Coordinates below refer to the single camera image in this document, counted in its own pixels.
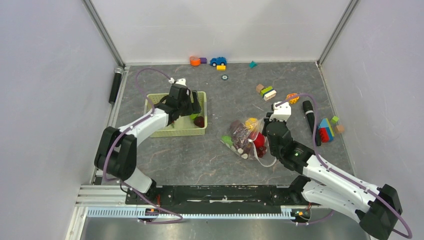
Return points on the orange round block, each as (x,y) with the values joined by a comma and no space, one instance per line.
(195,61)

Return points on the pale green plastic basket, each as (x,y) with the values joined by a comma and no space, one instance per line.
(185,125)

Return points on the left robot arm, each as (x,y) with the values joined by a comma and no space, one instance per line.
(117,150)

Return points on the black microphone on right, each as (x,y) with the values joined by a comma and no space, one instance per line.
(309,113)

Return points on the multicolour brick stack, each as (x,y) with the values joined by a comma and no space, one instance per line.
(326,132)

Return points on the dark red apple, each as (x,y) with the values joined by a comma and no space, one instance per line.
(234,126)

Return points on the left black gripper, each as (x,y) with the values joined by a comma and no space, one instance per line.
(193,107)

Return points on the brown wooden cube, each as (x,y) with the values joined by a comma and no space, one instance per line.
(259,88)

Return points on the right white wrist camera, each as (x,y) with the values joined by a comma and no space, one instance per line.
(281,111)

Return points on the green cucumber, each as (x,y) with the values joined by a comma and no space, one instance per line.
(227,140)

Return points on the red tomato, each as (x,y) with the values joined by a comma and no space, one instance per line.
(259,141)

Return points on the black microphone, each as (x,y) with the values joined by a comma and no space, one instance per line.
(116,83)
(309,113)

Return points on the black base bar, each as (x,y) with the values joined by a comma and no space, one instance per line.
(225,199)

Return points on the purple block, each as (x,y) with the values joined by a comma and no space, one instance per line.
(203,60)

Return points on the yellow orange toy figure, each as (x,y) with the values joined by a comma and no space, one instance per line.
(292,98)

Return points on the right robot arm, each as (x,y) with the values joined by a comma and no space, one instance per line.
(375,208)

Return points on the clear dotted zip bag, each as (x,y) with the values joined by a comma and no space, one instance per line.
(268,160)

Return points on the small green cube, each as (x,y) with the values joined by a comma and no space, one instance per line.
(334,120)

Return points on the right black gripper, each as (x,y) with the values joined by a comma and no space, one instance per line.
(267,120)

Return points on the purple grape bunch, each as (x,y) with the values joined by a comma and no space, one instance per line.
(243,143)

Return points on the green blue white brick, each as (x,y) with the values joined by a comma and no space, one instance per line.
(268,93)

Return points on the teal triangular block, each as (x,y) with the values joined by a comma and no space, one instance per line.
(253,64)

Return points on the yellow rectangular block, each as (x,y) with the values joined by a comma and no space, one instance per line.
(220,67)

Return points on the black microphone on left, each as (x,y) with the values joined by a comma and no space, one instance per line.
(116,83)

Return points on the dark brown date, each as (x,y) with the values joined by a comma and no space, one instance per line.
(199,121)

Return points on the blue toy car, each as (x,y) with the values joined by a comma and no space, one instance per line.
(218,61)

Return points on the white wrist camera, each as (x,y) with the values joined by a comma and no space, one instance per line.
(180,81)
(281,111)

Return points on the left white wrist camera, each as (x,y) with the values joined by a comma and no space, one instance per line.
(180,81)

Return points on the small tan cube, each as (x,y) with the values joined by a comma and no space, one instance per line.
(339,129)

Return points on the green leaf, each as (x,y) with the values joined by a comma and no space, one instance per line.
(193,116)

